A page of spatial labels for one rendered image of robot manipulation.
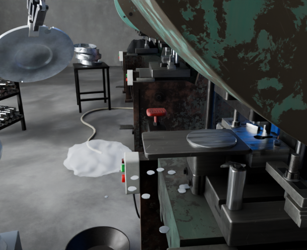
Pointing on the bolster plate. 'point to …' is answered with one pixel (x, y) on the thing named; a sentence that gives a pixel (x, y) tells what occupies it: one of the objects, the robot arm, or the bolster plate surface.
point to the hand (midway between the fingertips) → (33, 26)
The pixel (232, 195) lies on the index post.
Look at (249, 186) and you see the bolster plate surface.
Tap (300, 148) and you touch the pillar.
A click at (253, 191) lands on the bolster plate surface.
